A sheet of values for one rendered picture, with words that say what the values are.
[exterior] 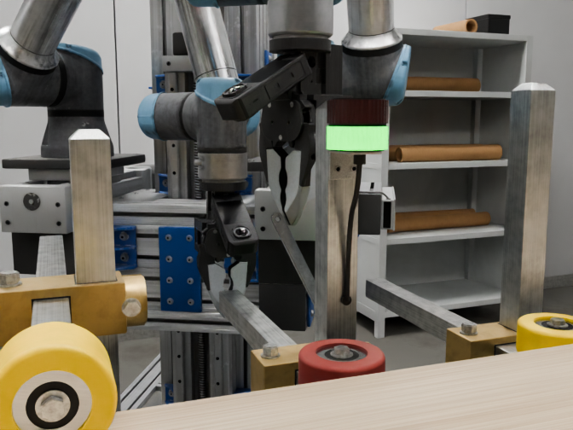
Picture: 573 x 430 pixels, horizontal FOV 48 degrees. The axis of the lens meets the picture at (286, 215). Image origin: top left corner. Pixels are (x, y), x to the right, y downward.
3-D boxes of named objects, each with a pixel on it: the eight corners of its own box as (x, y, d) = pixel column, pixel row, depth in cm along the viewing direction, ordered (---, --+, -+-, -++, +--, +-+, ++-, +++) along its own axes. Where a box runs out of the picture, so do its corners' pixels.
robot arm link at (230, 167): (253, 153, 96) (199, 153, 93) (253, 183, 96) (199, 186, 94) (240, 150, 103) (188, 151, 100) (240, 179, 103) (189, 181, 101)
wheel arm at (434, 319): (363, 301, 107) (364, 276, 107) (382, 299, 108) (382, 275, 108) (552, 413, 67) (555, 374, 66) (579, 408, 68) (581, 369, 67)
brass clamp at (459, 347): (442, 365, 80) (442, 326, 79) (529, 352, 85) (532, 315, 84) (471, 384, 74) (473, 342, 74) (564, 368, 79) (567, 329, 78)
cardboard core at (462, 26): (431, 26, 360) (465, 18, 333) (443, 26, 363) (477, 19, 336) (431, 40, 361) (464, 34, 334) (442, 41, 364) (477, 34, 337)
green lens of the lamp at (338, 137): (316, 148, 65) (317, 125, 65) (370, 147, 67) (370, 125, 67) (342, 150, 60) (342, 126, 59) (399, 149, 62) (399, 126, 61)
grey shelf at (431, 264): (338, 314, 372) (343, 37, 349) (468, 298, 404) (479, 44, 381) (378, 339, 331) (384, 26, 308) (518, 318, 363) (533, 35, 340)
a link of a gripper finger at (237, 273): (237, 307, 106) (237, 252, 104) (248, 317, 100) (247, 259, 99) (219, 309, 105) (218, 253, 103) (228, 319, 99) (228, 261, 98)
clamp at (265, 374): (250, 392, 71) (250, 349, 70) (360, 376, 76) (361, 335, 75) (266, 415, 66) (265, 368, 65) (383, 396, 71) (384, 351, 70)
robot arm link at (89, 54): (116, 110, 140) (113, 45, 138) (63, 109, 129) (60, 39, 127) (81, 110, 147) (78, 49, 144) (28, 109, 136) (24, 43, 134)
